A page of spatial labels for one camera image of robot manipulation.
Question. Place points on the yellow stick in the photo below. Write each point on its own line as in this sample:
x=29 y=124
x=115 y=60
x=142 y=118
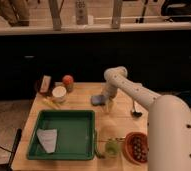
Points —
x=50 y=103

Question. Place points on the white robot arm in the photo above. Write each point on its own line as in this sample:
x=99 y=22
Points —
x=169 y=122

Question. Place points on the blue sponge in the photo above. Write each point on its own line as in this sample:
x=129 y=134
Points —
x=97 y=100

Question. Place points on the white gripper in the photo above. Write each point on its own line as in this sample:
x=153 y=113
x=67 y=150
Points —
x=110 y=92

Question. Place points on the green plastic tray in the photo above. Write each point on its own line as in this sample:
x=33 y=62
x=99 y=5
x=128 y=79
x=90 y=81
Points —
x=75 y=135

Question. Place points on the orange bowl with dark balls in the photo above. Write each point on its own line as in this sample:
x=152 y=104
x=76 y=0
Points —
x=135 y=148

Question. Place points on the green glass cup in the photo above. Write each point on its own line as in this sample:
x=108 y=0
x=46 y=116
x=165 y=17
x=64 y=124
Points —
x=112 y=148

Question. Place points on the white round cup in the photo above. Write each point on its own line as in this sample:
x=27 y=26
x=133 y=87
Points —
x=59 y=94

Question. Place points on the black pole left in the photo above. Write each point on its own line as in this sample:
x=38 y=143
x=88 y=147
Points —
x=14 y=148

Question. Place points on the white folded cloth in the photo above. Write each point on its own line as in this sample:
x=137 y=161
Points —
x=47 y=139

